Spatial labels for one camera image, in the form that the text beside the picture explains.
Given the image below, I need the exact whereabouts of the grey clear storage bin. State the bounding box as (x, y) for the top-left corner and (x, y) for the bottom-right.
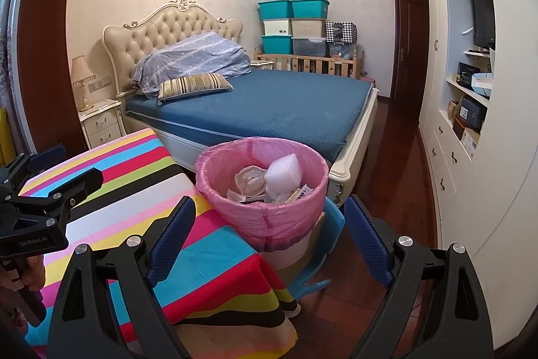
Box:
(292, 37), (328, 58)

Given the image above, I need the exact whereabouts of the beige storage bin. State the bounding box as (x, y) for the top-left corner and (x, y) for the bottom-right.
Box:
(291, 18), (326, 38)

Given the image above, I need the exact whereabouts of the black and white small box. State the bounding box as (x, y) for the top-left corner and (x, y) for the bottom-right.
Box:
(284, 184), (313, 204)

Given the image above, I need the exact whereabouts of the white cup wrapper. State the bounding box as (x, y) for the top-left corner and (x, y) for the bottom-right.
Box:
(234, 165), (266, 198)

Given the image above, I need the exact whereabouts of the teal storage bin top right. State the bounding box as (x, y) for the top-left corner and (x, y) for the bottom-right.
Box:
(291, 0), (330, 19)

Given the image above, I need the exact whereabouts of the black television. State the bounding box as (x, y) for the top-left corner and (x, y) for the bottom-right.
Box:
(471, 0), (495, 49)

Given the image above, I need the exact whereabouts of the white storage bin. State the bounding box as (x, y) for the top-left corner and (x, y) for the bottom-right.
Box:
(264, 19), (293, 36)

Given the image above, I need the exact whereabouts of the black safe box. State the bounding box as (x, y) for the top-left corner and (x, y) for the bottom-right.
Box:
(457, 96), (487, 133)

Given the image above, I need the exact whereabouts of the white nightstand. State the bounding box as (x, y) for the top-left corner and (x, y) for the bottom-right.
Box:
(78, 99), (126, 149)

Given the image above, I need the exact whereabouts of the small white foam cube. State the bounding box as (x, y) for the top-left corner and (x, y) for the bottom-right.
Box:
(264, 154), (304, 201)

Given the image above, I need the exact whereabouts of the yellow leather armchair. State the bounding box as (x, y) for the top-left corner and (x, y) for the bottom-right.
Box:
(0, 108), (16, 166)

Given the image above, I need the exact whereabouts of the person's left hand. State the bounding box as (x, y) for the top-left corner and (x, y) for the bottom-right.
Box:
(1, 255), (46, 336)

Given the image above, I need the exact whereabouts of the houndstooth bag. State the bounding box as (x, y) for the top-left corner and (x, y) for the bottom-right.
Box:
(325, 21), (357, 45)

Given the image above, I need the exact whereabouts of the wooden crib rail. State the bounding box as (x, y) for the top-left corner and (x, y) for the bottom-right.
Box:
(252, 51), (367, 79)

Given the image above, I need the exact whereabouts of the pink-lined trash bin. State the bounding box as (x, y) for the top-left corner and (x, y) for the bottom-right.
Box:
(195, 137), (328, 271)

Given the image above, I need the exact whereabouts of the blue bed mattress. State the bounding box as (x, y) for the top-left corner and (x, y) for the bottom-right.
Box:
(125, 69), (372, 162)

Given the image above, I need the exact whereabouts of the teal storage bin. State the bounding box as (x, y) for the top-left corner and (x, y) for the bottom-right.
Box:
(262, 35), (293, 55)
(291, 0), (330, 19)
(258, 0), (294, 21)

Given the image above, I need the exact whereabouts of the rainbow striped tablecloth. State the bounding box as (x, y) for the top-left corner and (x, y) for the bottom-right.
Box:
(21, 129), (297, 358)

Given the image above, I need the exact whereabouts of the dark wood door panel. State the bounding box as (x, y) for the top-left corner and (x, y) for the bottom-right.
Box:
(16, 0), (87, 157)

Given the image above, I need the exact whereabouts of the bedside table lamp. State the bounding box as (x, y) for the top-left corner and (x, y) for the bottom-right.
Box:
(70, 56), (96, 112)

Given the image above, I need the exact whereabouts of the teal storage bin top left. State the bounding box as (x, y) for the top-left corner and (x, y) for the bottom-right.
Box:
(258, 0), (294, 21)

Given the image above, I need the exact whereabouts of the grey striped duvet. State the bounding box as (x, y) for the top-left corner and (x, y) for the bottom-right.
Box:
(131, 32), (251, 98)

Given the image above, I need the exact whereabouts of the white built-in shelf unit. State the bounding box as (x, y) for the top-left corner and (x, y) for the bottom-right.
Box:
(419, 0), (537, 347)

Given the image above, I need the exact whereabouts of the teal storage bin lower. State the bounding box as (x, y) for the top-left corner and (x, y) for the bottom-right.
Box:
(262, 35), (293, 55)

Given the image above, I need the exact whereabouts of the beige tufted headboard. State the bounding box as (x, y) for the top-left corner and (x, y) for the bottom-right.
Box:
(101, 0), (243, 98)

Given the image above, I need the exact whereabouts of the striped gold pillow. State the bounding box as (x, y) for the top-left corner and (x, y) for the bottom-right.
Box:
(158, 73), (233, 103)

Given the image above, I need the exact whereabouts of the blue plastic stool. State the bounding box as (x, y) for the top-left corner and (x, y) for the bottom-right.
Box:
(288, 197), (346, 301)

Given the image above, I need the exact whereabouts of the lace patterned curtain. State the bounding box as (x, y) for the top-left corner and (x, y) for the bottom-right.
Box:
(0, 0), (26, 153)

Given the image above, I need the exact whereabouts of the dark wood room door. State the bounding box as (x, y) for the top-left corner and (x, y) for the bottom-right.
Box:
(390, 0), (429, 120)

